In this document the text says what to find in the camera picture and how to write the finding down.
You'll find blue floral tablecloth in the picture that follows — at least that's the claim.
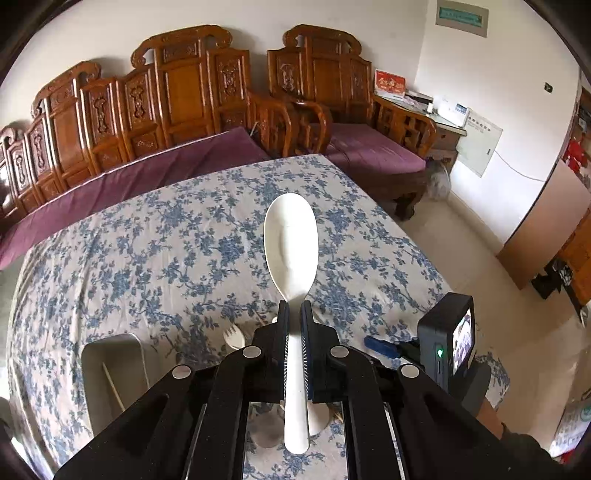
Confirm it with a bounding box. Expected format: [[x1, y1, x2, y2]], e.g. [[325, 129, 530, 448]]
[[8, 155, 449, 479]]

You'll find grey rectangular utensil tray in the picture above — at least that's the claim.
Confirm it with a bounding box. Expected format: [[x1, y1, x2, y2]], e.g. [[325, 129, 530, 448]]
[[81, 333, 150, 436]]

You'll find carved wooden long sofa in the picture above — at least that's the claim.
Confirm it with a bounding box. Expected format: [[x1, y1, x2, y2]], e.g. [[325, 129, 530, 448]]
[[0, 23, 334, 232]]

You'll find white electrical panel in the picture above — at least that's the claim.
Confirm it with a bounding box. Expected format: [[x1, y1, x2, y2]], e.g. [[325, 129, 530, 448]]
[[457, 110, 503, 177]]

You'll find white plastic rice spoon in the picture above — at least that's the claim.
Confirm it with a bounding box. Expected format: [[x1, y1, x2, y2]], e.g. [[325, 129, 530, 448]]
[[263, 193, 318, 455]]

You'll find person's right hand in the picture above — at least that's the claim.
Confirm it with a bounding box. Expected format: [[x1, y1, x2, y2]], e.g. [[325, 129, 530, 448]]
[[477, 398, 505, 439]]

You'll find red box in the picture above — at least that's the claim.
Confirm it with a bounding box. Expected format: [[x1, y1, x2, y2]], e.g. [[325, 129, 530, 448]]
[[375, 69, 406, 100]]

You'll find purple armchair cushion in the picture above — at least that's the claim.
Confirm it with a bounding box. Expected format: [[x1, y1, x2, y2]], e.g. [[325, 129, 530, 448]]
[[325, 123, 426, 175]]

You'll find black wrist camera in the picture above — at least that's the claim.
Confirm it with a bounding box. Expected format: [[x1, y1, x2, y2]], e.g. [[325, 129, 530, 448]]
[[417, 292, 476, 392]]

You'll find stainless steel ladle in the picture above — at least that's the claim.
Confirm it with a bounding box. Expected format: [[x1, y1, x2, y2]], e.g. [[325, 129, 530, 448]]
[[247, 403, 284, 448]]

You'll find carved wooden armchair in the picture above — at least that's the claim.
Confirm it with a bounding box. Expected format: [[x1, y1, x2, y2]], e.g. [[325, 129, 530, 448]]
[[266, 23, 440, 158]]

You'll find wooden door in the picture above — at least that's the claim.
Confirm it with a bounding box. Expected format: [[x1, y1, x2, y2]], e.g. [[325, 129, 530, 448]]
[[497, 160, 590, 290]]

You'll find person's right forearm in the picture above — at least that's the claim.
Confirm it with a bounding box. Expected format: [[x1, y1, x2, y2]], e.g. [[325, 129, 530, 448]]
[[501, 425, 565, 479]]

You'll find wooden side table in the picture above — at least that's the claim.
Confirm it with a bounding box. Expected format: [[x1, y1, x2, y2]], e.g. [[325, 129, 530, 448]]
[[372, 94, 467, 172]]

